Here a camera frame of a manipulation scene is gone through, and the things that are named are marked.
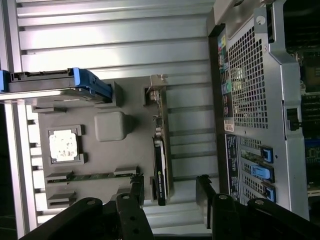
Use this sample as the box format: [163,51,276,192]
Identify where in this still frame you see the blue card retention clip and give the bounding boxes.
[263,185,277,202]
[259,146,275,164]
[250,163,275,183]

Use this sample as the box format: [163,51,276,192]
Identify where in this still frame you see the green RAM stick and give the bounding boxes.
[51,172,137,182]

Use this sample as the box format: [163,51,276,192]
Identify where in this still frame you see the grey parts rack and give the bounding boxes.
[31,80,173,218]

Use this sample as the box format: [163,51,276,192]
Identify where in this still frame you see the silver CPU chip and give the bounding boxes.
[49,128,78,160]

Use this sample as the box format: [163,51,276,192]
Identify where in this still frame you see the open black PC case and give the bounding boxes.
[204,0,320,221]

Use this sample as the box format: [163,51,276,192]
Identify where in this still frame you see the hard disk with blue bracket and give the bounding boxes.
[0,67,113,106]

